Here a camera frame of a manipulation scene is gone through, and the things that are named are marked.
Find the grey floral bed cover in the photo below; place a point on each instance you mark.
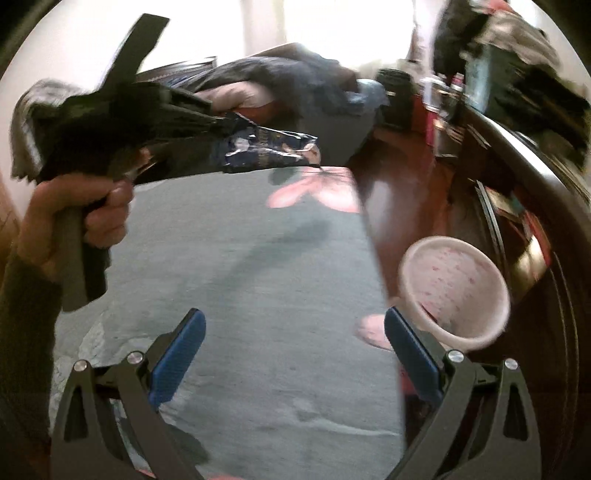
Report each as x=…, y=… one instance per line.
x=280, y=263

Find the person left hand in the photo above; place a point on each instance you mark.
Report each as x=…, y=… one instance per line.
x=100, y=207

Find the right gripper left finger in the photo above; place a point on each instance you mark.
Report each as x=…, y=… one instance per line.
x=86, y=443

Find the dark blue snack wrapper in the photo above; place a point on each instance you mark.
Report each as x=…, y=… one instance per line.
x=262, y=148

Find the black suitcase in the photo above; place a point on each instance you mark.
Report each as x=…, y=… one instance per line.
x=400, y=90

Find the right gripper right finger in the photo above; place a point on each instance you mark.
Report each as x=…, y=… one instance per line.
x=482, y=423

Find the pink speckled trash bin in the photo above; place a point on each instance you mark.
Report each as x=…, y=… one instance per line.
x=454, y=291

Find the rumpled dark blanket pile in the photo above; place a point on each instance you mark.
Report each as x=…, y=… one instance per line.
x=320, y=93

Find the dark clothes pile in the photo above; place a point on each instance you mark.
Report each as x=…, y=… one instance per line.
x=511, y=75

